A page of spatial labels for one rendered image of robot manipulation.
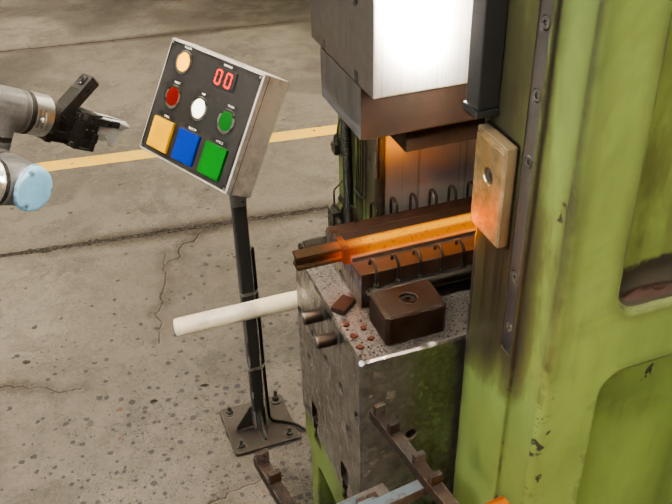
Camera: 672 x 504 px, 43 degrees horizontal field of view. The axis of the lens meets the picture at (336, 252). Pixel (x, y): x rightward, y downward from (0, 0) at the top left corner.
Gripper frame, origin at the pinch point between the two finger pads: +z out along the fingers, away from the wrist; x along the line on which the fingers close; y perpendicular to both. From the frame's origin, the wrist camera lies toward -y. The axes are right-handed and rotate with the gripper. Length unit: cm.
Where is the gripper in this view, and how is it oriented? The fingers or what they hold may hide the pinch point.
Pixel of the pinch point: (125, 123)
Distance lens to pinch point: 204.8
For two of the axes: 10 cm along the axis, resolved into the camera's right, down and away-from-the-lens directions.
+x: 7.1, 3.9, -5.9
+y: -3.4, 9.2, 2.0
